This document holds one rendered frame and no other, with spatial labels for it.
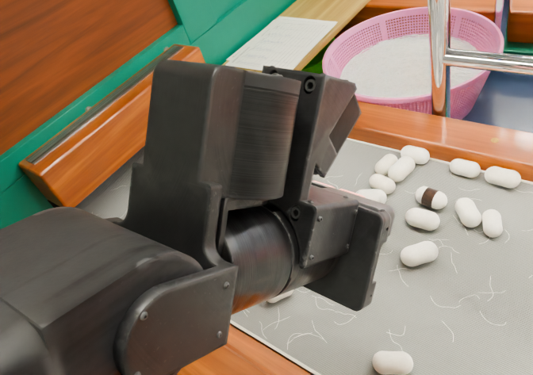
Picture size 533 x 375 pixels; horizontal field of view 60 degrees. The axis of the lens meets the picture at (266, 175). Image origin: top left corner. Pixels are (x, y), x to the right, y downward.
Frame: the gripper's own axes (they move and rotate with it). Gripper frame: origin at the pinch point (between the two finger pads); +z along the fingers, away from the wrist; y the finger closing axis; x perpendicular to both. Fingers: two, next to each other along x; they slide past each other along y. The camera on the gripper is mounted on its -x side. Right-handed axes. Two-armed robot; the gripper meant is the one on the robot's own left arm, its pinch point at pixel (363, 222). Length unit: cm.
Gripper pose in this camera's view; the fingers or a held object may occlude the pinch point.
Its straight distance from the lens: 39.3
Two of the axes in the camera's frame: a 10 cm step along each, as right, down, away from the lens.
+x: -1.8, 9.7, 1.8
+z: 6.1, -0.3, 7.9
